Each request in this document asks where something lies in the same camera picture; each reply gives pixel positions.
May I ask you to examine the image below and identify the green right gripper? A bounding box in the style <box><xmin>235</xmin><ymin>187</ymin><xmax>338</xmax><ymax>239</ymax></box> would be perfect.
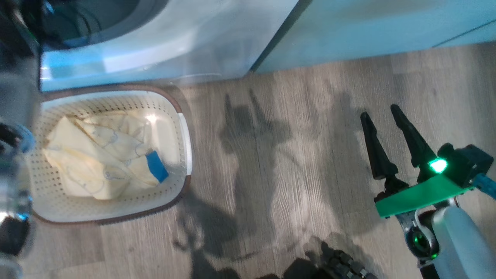
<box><xmin>360</xmin><ymin>104</ymin><xmax>474</xmax><ymax>218</ymax></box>

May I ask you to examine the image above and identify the cream printed garment blue cuff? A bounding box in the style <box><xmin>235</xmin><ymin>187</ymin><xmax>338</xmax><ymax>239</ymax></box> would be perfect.
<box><xmin>42</xmin><ymin>110</ymin><xmax>170</xmax><ymax>201</ymax></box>

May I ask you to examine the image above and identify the round black glass washer door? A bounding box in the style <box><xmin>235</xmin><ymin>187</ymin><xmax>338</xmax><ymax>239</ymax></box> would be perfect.
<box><xmin>0</xmin><ymin>0</ymin><xmax>41</xmax><ymax>279</ymax></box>

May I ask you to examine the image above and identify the white front-load washing machine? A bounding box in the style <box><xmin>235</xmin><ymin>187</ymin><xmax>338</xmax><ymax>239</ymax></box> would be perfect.
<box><xmin>39</xmin><ymin>0</ymin><xmax>299</xmax><ymax>93</ymax></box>

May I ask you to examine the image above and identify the mint green plain cabinet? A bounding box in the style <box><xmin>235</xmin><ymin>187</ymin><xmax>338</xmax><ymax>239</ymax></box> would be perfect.
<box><xmin>250</xmin><ymin>0</ymin><xmax>496</xmax><ymax>74</ymax></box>

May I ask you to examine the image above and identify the cream perforated brown-rimmed laundry basket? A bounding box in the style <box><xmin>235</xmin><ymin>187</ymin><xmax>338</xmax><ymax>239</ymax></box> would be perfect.
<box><xmin>28</xmin><ymin>83</ymin><xmax>193</xmax><ymax>226</ymax></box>

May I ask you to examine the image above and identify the black ribbed cable chain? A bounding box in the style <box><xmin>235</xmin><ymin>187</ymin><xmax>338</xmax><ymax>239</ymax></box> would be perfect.
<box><xmin>283</xmin><ymin>248</ymin><xmax>378</xmax><ymax>279</ymax></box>

